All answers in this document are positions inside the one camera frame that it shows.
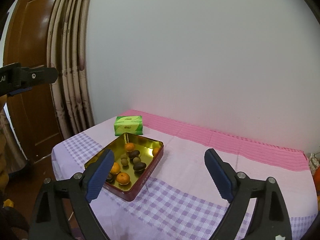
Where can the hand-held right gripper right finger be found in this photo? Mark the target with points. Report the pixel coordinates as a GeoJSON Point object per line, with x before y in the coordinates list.
{"type": "Point", "coordinates": [220, 177]}

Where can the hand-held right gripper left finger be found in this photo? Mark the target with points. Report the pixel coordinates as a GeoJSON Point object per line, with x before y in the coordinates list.
{"type": "Point", "coordinates": [100, 175]}

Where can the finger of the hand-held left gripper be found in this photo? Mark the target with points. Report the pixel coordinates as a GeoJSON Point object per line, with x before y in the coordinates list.
{"type": "Point", "coordinates": [40, 75]}

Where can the red and gold tin box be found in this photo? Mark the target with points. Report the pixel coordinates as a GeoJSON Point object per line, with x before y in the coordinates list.
{"type": "Point", "coordinates": [143, 145]}

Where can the pink and purple checked tablecloth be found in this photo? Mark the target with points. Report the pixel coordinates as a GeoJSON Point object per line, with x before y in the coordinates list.
{"type": "Point", "coordinates": [190, 160]}

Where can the beige patterned curtain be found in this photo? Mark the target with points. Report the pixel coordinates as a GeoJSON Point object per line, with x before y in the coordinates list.
{"type": "Point", "coordinates": [70, 55]}

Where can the brown wooden door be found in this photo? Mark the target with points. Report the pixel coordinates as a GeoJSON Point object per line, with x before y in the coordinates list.
{"type": "Point", "coordinates": [32, 30]}

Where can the green tissue pack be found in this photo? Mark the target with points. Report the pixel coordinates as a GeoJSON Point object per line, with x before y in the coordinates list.
{"type": "Point", "coordinates": [128, 126]}

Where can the crumpled silver wrapper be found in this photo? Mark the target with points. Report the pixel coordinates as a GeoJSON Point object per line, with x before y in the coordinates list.
{"type": "Point", "coordinates": [314, 161]}

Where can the orange plastic bag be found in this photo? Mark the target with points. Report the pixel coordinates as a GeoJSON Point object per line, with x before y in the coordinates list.
{"type": "Point", "coordinates": [317, 180]}

